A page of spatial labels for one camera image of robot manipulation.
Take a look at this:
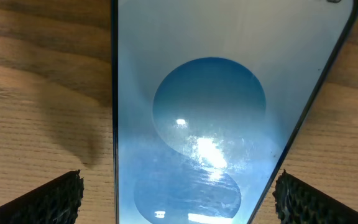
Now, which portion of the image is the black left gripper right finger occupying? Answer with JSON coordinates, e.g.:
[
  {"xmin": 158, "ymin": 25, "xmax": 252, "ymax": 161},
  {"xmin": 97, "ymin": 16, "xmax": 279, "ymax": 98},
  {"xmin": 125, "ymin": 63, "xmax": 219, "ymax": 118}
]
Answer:
[{"xmin": 273, "ymin": 171, "xmax": 358, "ymax": 224}]

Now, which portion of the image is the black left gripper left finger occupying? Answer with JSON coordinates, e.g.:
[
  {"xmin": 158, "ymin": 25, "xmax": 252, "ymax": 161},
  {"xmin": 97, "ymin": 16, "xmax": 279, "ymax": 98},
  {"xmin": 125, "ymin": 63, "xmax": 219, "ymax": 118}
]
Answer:
[{"xmin": 0, "ymin": 170, "xmax": 84, "ymax": 224}]

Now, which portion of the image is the blue Galaxy smartphone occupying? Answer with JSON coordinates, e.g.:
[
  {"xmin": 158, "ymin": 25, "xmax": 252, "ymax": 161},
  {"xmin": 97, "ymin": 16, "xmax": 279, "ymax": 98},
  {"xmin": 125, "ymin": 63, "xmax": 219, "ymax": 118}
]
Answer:
[{"xmin": 114, "ymin": 0, "xmax": 358, "ymax": 224}]

